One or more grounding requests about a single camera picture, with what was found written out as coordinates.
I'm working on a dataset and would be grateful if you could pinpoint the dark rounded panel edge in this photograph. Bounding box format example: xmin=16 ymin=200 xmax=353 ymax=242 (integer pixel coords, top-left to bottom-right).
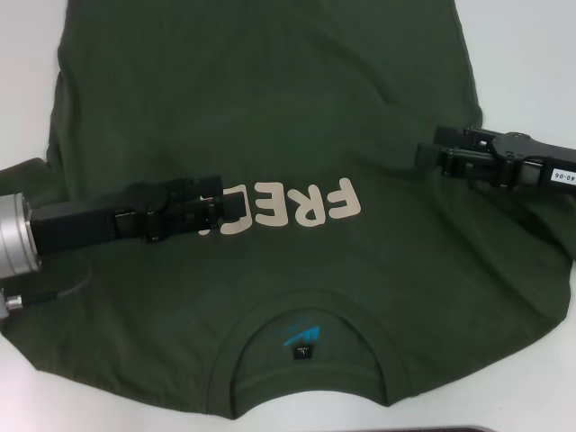
xmin=355 ymin=422 xmax=496 ymax=432

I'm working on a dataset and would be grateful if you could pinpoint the dark green FREE t-shirt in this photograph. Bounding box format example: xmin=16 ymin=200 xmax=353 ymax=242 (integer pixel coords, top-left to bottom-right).
xmin=0 ymin=0 xmax=576 ymax=418

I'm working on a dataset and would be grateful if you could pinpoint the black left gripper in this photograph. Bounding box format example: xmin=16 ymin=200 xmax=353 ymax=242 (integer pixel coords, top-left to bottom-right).
xmin=29 ymin=175 xmax=248 ymax=258

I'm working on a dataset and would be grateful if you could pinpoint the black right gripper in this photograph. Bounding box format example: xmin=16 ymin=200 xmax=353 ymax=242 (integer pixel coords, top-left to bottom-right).
xmin=417 ymin=126 xmax=576 ymax=197

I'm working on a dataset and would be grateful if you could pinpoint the dark left arm cable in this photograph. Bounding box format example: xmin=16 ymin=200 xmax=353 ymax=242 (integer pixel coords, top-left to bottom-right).
xmin=8 ymin=263 xmax=94 ymax=310

